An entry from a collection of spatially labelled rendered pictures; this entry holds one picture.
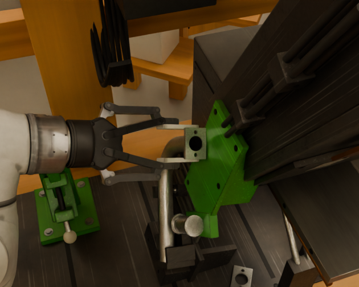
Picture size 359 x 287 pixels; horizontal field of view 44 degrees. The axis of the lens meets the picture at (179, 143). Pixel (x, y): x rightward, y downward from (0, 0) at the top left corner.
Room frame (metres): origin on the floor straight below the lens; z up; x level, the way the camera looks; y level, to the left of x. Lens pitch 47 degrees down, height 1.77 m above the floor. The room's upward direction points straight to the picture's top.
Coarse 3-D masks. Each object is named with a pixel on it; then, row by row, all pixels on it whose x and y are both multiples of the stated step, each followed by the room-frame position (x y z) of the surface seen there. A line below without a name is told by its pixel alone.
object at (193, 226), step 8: (176, 216) 0.48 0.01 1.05; (184, 216) 0.46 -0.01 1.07; (192, 216) 0.45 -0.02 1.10; (176, 224) 0.46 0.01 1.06; (184, 224) 0.43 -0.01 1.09; (192, 224) 0.44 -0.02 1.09; (200, 224) 0.44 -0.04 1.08; (176, 232) 0.45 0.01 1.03; (184, 232) 0.44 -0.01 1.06; (192, 232) 0.42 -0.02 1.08; (200, 232) 0.43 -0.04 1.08
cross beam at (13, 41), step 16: (224, 0) 0.94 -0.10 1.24; (240, 0) 0.96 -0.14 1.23; (256, 0) 0.97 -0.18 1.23; (272, 0) 0.98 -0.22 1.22; (0, 16) 0.82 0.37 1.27; (16, 16) 0.82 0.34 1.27; (160, 16) 0.90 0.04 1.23; (176, 16) 0.91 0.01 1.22; (192, 16) 0.92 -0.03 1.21; (208, 16) 0.93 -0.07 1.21; (224, 16) 0.95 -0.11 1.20; (240, 16) 0.96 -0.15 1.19; (0, 32) 0.79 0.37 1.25; (16, 32) 0.80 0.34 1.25; (128, 32) 0.87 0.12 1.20; (144, 32) 0.88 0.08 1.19; (0, 48) 0.79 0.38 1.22; (16, 48) 0.80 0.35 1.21; (32, 48) 0.81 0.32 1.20
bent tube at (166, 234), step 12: (192, 132) 0.54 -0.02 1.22; (204, 132) 0.55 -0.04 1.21; (168, 144) 0.58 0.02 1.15; (180, 144) 0.54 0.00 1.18; (192, 144) 0.56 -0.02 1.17; (204, 144) 0.53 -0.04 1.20; (168, 156) 0.57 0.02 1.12; (192, 156) 0.51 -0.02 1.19; (204, 156) 0.51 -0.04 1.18; (168, 180) 0.55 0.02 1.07; (168, 192) 0.53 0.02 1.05; (168, 204) 0.52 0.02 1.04; (168, 216) 0.50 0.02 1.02; (168, 228) 0.48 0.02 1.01; (168, 240) 0.46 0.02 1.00
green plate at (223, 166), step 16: (224, 112) 0.53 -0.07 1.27; (208, 128) 0.55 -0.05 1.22; (224, 128) 0.51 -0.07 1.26; (208, 144) 0.53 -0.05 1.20; (224, 144) 0.49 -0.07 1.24; (240, 144) 0.46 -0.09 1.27; (208, 160) 0.51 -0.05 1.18; (224, 160) 0.48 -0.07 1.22; (240, 160) 0.45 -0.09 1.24; (192, 176) 0.53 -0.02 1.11; (208, 176) 0.49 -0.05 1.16; (224, 176) 0.46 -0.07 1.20; (240, 176) 0.47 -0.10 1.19; (192, 192) 0.51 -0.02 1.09; (208, 192) 0.47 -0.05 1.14; (224, 192) 0.45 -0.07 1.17; (240, 192) 0.47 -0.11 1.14; (208, 208) 0.45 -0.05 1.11
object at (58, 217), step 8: (64, 176) 0.58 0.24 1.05; (48, 184) 0.56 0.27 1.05; (56, 184) 0.56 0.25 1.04; (64, 184) 0.56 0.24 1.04; (48, 192) 0.57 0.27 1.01; (56, 192) 0.56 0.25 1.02; (72, 192) 0.57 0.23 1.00; (48, 200) 0.55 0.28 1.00; (56, 200) 0.56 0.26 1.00; (64, 200) 0.56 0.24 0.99; (72, 200) 0.56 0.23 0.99; (56, 208) 0.54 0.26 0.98; (64, 208) 0.53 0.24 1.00; (72, 208) 0.54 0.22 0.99; (56, 216) 0.52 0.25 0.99; (64, 216) 0.52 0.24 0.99; (72, 216) 0.52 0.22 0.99
